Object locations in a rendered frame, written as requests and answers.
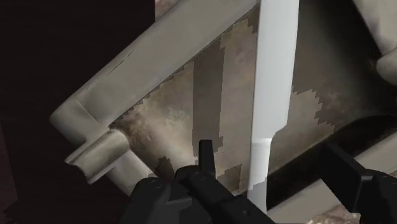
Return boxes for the white knife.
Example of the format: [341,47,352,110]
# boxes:
[246,0,300,215]

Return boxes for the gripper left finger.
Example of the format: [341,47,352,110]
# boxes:
[118,139,277,224]

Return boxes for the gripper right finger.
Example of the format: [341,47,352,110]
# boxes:
[321,142,397,224]

